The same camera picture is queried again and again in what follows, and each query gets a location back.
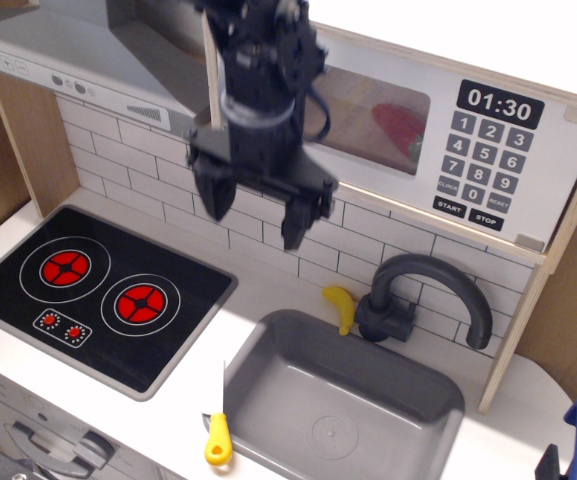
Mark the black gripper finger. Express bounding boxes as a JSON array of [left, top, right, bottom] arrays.
[[192, 158, 237, 221], [281, 181, 335, 250]]

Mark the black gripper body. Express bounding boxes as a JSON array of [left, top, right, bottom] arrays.
[[185, 94, 338, 202]]

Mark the white toy microwave door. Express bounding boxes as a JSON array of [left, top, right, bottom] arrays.
[[305, 29, 577, 252]]

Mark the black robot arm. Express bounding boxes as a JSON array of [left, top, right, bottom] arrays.
[[187, 1, 338, 251]]

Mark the yellow toy banana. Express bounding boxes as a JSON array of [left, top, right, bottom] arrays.
[[322, 286, 356, 336]]

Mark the dark grey toy faucet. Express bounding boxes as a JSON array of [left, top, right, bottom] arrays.
[[355, 254, 493, 350]]

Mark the red toy pepper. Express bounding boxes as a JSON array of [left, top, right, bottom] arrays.
[[371, 103, 426, 163]]

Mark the grey range hood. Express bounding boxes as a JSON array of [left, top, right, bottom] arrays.
[[0, 1, 210, 136]]

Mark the black toy stovetop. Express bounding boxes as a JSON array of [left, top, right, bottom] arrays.
[[0, 207, 237, 401]]

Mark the wooden toy kitchen cabinet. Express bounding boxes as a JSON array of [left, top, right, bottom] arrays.
[[0, 0, 577, 415]]

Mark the grey toy sink basin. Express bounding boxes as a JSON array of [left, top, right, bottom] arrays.
[[224, 310, 465, 479]]

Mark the grey toy oven front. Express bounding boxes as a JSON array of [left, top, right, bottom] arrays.
[[0, 373, 178, 479]]

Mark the black clamp piece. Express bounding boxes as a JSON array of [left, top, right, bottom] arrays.
[[534, 444, 562, 480]]

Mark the yellow handled toy knife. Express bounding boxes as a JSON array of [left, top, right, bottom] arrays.
[[202, 359, 233, 467]]

